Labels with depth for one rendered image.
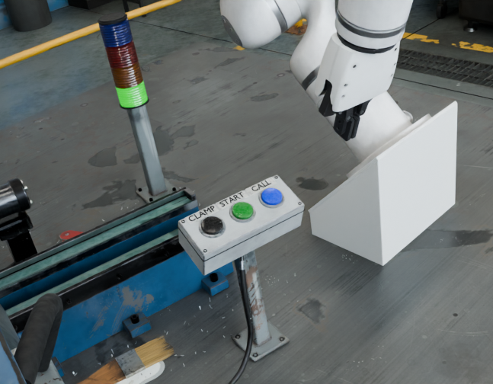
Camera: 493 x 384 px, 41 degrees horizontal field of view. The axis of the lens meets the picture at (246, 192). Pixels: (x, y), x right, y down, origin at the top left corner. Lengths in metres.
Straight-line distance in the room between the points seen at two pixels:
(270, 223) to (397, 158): 0.31
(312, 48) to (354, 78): 0.40
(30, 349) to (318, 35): 0.91
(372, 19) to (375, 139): 0.46
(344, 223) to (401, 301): 0.18
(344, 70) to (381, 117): 0.40
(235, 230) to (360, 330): 0.31
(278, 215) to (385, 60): 0.26
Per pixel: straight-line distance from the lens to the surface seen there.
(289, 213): 0.93
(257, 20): 1.25
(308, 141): 1.64
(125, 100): 1.41
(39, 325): 0.48
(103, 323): 1.16
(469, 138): 1.61
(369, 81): 0.86
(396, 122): 1.22
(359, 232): 1.21
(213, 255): 0.89
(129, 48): 1.37
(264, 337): 1.08
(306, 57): 1.23
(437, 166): 1.27
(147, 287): 1.16
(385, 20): 0.78
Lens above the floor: 1.57
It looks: 32 degrees down
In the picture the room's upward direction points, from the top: 10 degrees counter-clockwise
